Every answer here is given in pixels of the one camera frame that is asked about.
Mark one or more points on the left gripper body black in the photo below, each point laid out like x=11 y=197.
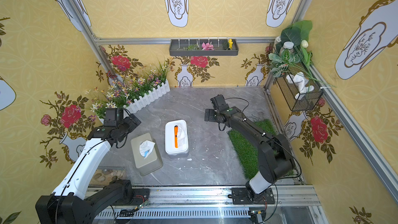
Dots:
x=128 y=124

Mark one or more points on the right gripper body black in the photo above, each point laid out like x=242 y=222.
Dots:
x=212 y=115

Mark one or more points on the blue tissue paper pack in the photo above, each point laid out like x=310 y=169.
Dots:
x=146 y=148

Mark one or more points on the orange tissue box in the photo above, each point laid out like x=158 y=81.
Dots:
x=179 y=136

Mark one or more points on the beige tissue box lid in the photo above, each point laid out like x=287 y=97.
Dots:
x=147 y=158

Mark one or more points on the white tissue box lid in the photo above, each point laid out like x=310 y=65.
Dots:
x=169 y=139

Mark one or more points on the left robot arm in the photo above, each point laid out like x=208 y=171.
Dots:
x=67 y=204

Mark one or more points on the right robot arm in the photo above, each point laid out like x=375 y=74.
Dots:
x=275 y=159

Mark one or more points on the white picket fence flower planter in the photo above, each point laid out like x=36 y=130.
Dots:
x=133 y=92

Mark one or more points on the green artificial grass mat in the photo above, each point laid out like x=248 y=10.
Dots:
x=247 y=154

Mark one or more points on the tray of sand and stones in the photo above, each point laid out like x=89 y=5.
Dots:
x=103 y=176

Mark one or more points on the pink flower on shelf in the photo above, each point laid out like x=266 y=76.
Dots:
x=207 y=46

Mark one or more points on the yellow figure on shelf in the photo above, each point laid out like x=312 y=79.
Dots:
x=230 y=44

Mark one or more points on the white cloth in basket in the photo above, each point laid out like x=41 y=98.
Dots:
x=301 y=82

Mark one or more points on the green leafy artificial plant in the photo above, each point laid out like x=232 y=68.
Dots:
x=291 y=52

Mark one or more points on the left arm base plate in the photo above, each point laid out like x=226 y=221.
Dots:
x=138 y=196

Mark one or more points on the grey wall shelf tray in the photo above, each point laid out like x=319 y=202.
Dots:
x=190 y=47

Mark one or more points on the black wire wall basket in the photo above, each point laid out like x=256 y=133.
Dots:
x=309 y=101

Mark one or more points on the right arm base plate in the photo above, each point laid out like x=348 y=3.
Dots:
x=242 y=196

